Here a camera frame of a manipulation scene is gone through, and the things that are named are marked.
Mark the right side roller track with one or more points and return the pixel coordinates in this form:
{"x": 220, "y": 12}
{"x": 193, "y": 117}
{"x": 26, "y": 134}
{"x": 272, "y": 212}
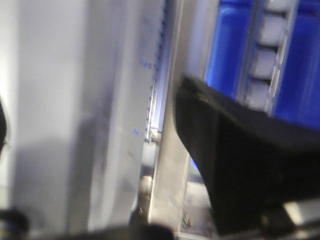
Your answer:
{"x": 267, "y": 47}

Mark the white plastic tote bin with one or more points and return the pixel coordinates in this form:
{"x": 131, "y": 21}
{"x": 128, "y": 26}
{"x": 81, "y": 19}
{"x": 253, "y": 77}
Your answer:
{"x": 76, "y": 79}

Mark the steel front shelf rail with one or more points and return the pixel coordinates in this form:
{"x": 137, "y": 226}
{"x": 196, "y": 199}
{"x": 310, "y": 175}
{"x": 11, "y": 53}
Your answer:
{"x": 185, "y": 50}

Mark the blue bin front right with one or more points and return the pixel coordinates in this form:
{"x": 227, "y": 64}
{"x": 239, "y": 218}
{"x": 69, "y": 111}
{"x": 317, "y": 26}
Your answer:
{"x": 298, "y": 99}

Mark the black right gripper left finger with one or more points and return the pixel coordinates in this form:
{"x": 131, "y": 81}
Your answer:
{"x": 4, "y": 125}

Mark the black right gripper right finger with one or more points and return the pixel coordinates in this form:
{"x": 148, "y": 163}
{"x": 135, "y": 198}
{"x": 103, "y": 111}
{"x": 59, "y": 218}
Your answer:
{"x": 251, "y": 164}

